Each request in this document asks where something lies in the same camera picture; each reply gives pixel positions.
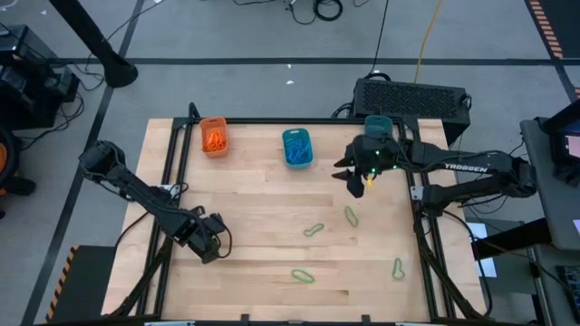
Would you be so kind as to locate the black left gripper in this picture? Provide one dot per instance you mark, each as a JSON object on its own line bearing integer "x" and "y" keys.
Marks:
{"x": 206, "y": 237}

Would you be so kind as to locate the black keyboard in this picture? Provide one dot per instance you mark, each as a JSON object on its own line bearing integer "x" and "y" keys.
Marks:
{"x": 572, "y": 290}

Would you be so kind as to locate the black pole with round base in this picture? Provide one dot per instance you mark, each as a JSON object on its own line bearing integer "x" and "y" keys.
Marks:
{"x": 115, "y": 70}

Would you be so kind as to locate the black frame bracket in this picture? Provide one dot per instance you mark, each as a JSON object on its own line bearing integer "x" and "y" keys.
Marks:
{"x": 245, "y": 319}
{"x": 365, "y": 319}

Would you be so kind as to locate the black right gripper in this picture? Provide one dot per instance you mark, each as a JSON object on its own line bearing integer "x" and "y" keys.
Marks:
{"x": 376, "y": 154}

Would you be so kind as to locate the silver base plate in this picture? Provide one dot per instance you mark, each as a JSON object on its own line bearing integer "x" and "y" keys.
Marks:
{"x": 167, "y": 188}

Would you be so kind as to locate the black computer case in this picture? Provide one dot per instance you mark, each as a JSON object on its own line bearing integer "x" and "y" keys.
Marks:
{"x": 408, "y": 99}

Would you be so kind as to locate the orange and black machine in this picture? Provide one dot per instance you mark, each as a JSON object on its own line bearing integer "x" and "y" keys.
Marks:
{"x": 5, "y": 158}

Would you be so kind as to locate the black mat orange striped edge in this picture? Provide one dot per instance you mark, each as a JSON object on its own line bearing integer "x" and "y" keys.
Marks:
{"x": 562, "y": 22}

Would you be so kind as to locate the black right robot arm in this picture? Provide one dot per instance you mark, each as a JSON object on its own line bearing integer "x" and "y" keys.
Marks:
{"x": 466, "y": 168}

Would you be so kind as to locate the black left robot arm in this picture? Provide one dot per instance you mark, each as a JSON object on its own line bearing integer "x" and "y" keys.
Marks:
{"x": 136, "y": 190}

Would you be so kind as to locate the teal plastic basket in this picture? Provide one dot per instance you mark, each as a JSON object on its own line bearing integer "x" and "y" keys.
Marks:
{"x": 311, "y": 149}

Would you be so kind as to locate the white paper sheet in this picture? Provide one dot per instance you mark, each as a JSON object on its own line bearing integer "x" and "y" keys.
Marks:
{"x": 476, "y": 231}

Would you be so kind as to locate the silver base bracket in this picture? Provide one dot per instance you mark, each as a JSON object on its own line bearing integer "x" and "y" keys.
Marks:
{"x": 417, "y": 193}

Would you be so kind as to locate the blue-grey plastic basket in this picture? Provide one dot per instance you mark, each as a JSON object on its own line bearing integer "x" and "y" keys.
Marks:
{"x": 378, "y": 124}

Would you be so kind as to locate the grey desk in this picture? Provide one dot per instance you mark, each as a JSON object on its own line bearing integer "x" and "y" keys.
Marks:
{"x": 539, "y": 217}

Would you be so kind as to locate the black equipment cart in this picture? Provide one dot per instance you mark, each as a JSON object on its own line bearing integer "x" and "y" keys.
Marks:
{"x": 27, "y": 90}

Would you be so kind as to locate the black mat yellow striped edge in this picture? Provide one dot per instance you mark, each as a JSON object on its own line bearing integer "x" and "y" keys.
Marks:
{"x": 86, "y": 285}

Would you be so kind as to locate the orange plastic basket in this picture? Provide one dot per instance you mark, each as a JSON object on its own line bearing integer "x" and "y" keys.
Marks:
{"x": 214, "y": 122}

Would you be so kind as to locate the black monitor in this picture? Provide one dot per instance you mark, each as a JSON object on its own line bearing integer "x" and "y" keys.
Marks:
{"x": 566, "y": 145}

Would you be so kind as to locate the black beam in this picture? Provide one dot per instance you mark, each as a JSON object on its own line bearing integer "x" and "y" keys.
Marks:
{"x": 512, "y": 240}

